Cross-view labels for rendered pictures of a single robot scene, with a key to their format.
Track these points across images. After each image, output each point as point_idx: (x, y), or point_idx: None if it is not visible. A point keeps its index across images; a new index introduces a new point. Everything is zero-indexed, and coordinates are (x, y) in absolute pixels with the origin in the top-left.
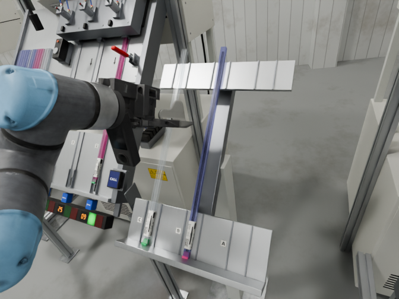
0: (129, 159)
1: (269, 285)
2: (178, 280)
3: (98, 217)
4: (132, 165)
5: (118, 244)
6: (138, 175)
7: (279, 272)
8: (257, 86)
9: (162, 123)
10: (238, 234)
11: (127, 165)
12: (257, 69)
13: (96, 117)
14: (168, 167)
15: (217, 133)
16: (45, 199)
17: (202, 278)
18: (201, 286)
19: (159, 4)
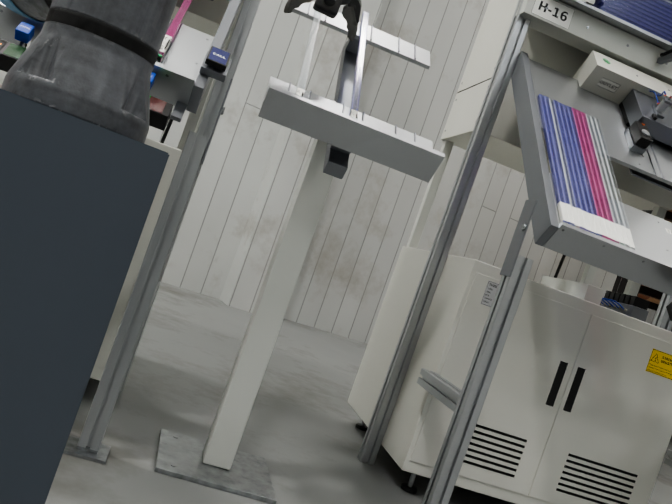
0: (336, 3)
1: (268, 468)
2: (74, 432)
3: (155, 100)
4: (336, 11)
5: (276, 88)
6: None
7: (279, 460)
8: (401, 52)
9: (360, 3)
10: (402, 136)
11: (329, 9)
12: (399, 41)
13: None
14: (170, 162)
15: (348, 79)
16: None
17: (131, 440)
18: (135, 447)
19: None
